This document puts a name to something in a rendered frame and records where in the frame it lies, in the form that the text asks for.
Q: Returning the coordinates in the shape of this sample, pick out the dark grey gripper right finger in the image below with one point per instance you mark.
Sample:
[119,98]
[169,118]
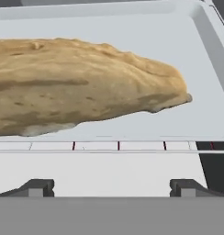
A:
[182,185]

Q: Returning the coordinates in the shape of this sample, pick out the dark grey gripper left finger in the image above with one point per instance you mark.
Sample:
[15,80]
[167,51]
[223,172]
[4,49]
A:
[40,185]

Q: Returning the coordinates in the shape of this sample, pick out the golden brown baguette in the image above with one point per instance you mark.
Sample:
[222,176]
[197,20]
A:
[86,85]

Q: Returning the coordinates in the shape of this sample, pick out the light grey toaster oven tray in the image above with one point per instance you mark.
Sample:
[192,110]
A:
[165,39]

